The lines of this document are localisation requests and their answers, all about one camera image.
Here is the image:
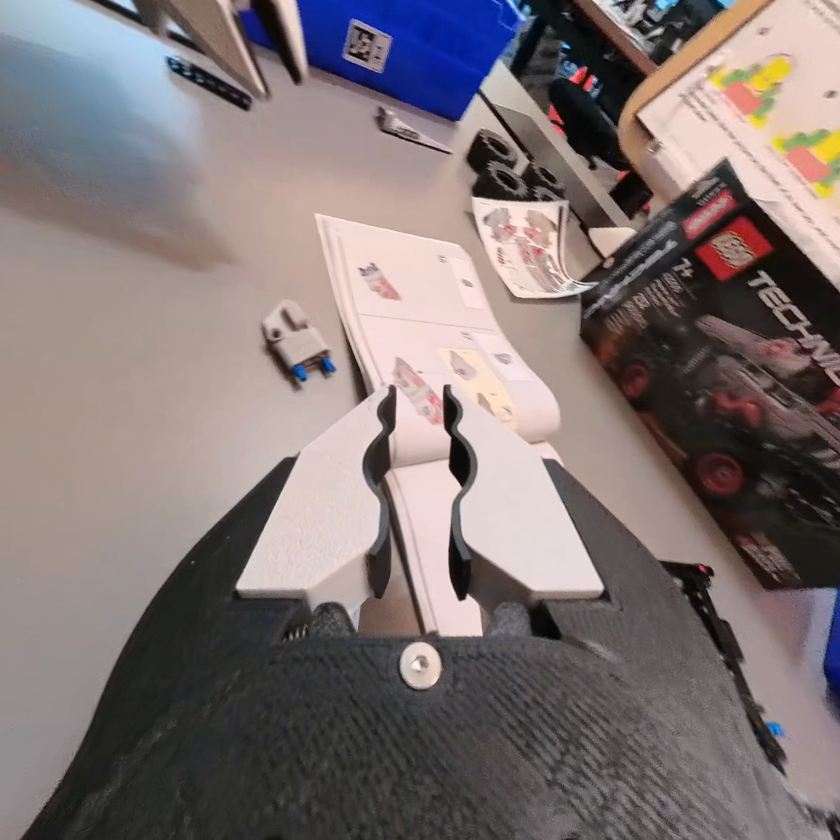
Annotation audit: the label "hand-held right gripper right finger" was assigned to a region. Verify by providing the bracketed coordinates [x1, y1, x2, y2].
[441, 384, 606, 635]

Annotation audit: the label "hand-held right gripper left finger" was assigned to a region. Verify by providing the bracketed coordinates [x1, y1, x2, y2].
[234, 384, 399, 632]

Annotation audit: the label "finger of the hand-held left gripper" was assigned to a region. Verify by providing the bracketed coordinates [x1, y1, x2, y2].
[251, 0, 311, 86]
[133, 0, 271, 101]

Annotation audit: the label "black toy beam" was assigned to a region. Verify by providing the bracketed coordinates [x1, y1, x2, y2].
[164, 54, 255, 111]

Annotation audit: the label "grey toy part blue pins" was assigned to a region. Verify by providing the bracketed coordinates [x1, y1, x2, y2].
[261, 298, 339, 390]

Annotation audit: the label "grey desk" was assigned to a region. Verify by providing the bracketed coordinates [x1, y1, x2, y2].
[0, 0, 840, 840]

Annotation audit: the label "long wooden desk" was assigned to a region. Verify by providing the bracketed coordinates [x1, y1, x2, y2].
[567, 0, 660, 74]

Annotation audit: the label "blue storage bin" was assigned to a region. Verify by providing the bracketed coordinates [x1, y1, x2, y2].
[826, 591, 840, 697]
[238, 0, 527, 123]

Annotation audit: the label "grey toy wedge panel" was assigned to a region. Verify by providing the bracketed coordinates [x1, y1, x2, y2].
[374, 105, 455, 156]

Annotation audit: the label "black toy truck chassis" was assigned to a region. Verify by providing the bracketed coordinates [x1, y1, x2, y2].
[659, 560, 790, 777]

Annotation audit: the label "black toy tyre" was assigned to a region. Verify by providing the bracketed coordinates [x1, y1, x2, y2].
[465, 128, 527, 177]
[472, 163, 527, 199]
[521, 159, 570, 203]

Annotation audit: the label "black toy truck box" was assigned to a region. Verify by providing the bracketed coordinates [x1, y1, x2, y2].
[579, 157, 840, 592]

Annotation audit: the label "toy instruction booklet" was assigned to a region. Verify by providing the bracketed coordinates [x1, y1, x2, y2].
[315, 212, 565, 639]

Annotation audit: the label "toy sticker sheet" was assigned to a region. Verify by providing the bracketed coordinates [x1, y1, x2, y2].
[470, 196, 599, 301]

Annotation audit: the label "black office chair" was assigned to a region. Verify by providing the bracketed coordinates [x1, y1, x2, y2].
[548, 77, 632, 173]

